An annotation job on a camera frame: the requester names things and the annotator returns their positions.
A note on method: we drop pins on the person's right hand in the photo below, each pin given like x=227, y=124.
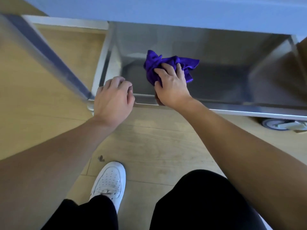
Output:
x=174, y=90

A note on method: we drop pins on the person's left hand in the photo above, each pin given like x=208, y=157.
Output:
x=111, y=102

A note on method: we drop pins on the person's right middle finger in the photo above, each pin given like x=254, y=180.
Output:
x=169, y=69

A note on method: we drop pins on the person's left fingers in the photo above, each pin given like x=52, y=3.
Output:
x=120, y=85

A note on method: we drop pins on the purple cleaning cloth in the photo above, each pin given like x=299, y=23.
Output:
x=156, y=62

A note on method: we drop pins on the person's left forearm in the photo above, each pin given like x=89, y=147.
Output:
x=48, y=170

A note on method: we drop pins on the person's right forearm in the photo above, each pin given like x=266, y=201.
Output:
x=251, y=165

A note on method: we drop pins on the stainless steel cart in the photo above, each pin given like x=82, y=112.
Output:
x=227, y=69

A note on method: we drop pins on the white sneaker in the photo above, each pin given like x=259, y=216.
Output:
x=109, y=180

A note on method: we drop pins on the grey caster wheel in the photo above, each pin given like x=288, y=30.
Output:
x=275, y=123

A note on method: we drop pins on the black trousers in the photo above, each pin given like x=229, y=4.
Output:
x=203, y=203

